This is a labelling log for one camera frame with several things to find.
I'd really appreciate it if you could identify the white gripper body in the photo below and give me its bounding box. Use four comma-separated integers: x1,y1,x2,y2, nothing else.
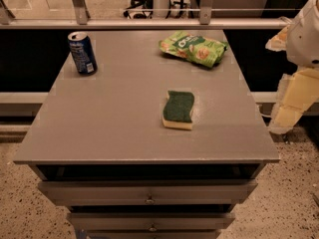
286,0,319,68

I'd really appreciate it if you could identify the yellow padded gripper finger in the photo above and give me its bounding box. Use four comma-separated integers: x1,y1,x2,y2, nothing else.
268,67,319,134

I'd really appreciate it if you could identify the green and yellow sponge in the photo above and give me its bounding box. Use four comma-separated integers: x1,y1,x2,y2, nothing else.
162,91,194,130

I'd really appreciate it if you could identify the blue pepsi can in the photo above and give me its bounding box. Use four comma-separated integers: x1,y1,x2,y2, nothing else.
68,32,98,75

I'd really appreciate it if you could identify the green chip bag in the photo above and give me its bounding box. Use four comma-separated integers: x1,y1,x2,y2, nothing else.
159,31,228,68

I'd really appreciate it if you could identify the grey drawer cabinet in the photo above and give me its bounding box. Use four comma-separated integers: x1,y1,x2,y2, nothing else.
15,31,279,239

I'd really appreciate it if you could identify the lower drawer with knob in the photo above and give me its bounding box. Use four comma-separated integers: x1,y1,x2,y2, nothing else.
68,212,234,232

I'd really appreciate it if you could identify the drawer with knob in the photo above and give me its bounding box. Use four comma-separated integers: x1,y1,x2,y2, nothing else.
68,212,234,232
38,180,257,206

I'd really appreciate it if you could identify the upper drawer with knob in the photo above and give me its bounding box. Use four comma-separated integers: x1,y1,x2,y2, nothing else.
38,180,257,206

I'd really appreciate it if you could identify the metal railing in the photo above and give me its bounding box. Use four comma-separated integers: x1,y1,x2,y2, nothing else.
0,0,307,30

